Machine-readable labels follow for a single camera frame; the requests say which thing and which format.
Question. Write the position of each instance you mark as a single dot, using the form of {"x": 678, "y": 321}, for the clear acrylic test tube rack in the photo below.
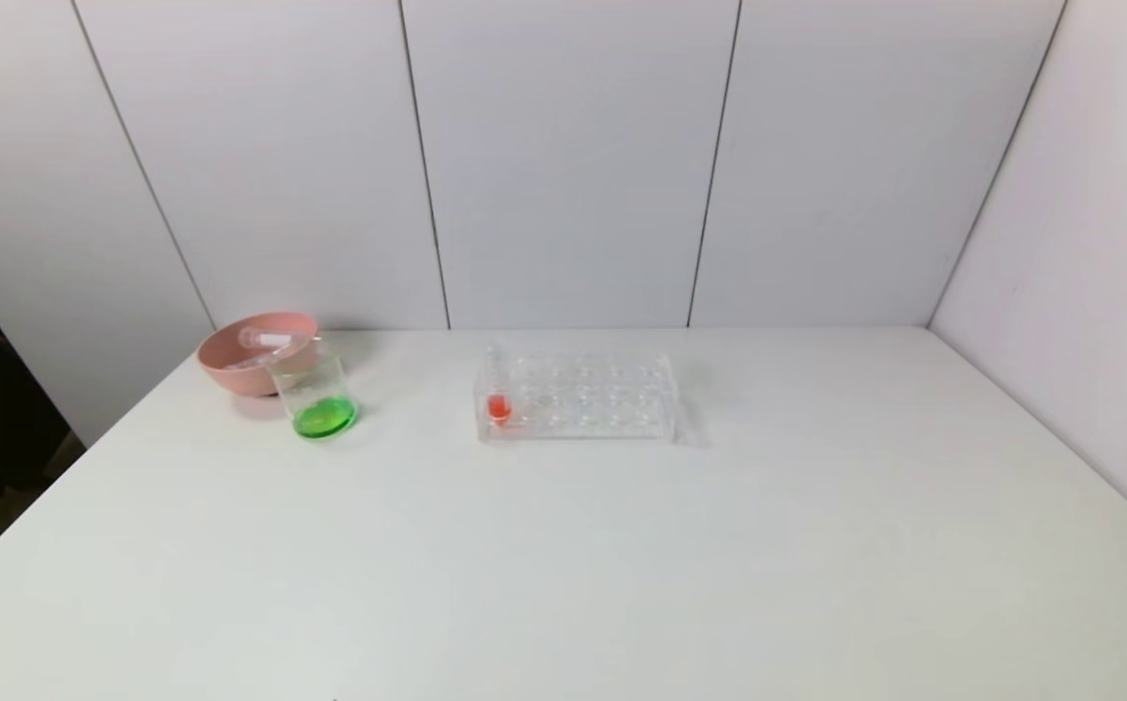
{"x": 583, "y": 409}

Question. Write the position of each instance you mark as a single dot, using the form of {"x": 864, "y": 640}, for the pink plastic bowl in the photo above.
{"x": 237, "y": 375}

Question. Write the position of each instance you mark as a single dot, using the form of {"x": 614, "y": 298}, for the test tube with blue pigment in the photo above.
{"x": 272, "y": 339}

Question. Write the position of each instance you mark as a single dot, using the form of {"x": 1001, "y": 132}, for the clear glass beaker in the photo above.
{"x": 322, "y": 417}

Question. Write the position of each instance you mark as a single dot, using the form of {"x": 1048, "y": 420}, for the test tube with red pigment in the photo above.
{"x": 497, "y": 406}

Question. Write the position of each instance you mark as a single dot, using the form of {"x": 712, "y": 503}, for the test tube with yellow pigment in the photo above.
{"x": 252, "y": 360}

